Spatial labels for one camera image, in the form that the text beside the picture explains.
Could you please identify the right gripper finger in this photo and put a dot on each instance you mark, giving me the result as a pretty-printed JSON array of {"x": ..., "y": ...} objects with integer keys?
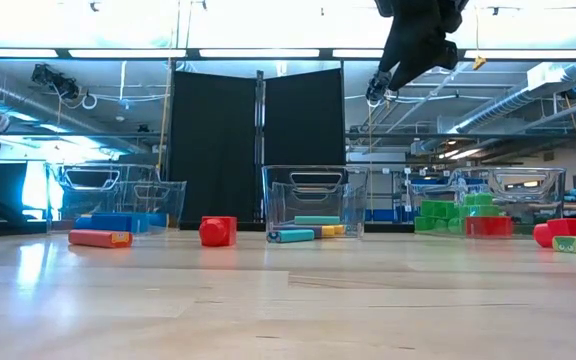
[
  {"x": 413, "y": 45},
  {"x": 448, "y": 55}
]

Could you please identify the green studded block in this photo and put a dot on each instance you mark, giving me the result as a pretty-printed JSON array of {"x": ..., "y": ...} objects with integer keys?
[
  {"x": 479, "y": 198},
  {"x": 483, "y": 210},
  {"x": 430, "y": 223},
  {"x": 438, "y": 208}
]

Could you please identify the red studded block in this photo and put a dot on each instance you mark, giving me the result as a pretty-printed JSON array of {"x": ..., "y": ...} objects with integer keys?
[
  {"x": 565, "y": 231},
  {"x": 488, "y": 226}
]

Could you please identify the teal block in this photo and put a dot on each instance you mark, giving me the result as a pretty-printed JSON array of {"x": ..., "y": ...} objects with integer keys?
[
  {"x": 290, "y": 236},
  {"x": 316, "y": 220}
]

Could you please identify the yellow block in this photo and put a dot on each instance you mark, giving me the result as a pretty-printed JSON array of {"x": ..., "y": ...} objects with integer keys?
[{"x": 329, "y": 230}]

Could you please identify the red chunky block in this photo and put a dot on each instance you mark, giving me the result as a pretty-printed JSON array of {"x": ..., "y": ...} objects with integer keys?
[{"x": 218, "y": 231}]

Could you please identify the blue rounded block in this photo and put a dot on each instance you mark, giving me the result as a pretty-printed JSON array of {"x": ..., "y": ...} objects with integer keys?
[
  {"x": 113, "y": 222},
  {"x": 158, "y": 220}
]

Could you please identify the salmon block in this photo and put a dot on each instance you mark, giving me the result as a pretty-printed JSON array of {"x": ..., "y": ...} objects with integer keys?
[{"x": 98, "y": 238}]

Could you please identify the yellow hanging ceiling tag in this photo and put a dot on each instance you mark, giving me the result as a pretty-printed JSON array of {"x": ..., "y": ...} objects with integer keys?
[{"x": 479, "y": 63}]

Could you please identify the black ceiling-mounted device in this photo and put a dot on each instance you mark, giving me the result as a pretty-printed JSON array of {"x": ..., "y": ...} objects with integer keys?
[
  {"x": 55, "y": 80},
  {"x": 377, "y": 89}
]

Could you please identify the black partition panel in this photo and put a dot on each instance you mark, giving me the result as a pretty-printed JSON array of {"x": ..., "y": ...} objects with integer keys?
[
  {"x": 303, "y": 120},
  {"x": 213, "y": 150}
]

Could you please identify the clear plastic bin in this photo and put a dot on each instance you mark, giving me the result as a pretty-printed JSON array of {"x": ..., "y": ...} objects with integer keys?
[
  {"x": 533, "y": 200},
  {"x": 118, "y": 190},
  {"x": 318, "y": 200}
]

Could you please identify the silver ventilation duct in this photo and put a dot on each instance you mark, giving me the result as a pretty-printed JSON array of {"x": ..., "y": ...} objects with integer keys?
[
  {"x": 18, "y": 100},
  {"x": 508, "y": 102}
]

